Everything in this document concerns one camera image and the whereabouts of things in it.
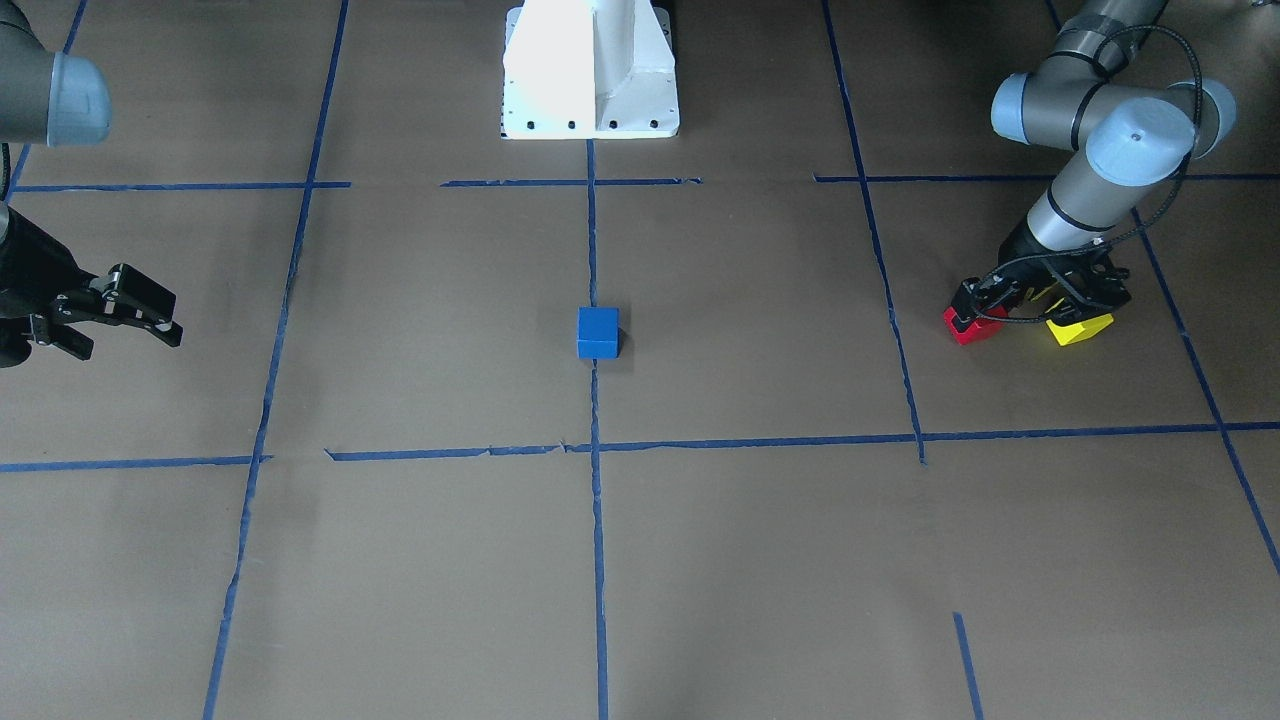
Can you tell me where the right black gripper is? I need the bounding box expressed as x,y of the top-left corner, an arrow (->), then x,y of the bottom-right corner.
1,205 -> 183,368

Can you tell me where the yellow wooden cube block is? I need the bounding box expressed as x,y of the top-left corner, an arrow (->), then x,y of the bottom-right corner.
1046,314 -> 1115,347

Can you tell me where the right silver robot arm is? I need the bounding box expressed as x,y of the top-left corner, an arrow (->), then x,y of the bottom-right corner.
1,1 -> 184,368

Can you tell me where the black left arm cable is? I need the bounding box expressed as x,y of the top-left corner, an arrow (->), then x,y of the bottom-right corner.
975,26 -> 1204,323

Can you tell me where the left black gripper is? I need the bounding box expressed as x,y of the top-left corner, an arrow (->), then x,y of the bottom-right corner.
948,225 -> 1132,325

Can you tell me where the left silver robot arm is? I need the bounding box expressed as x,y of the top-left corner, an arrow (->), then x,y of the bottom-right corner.
943,1 -> 1238,345

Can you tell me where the white pedestal column base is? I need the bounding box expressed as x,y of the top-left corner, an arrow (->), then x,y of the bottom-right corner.
500,1 -> 681,141

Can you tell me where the red wooden cube block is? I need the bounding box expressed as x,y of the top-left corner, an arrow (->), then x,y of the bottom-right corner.
942,307 -> 1009,346

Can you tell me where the blue wooden cube block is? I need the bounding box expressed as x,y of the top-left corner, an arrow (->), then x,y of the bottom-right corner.
575,306 -> 621,360

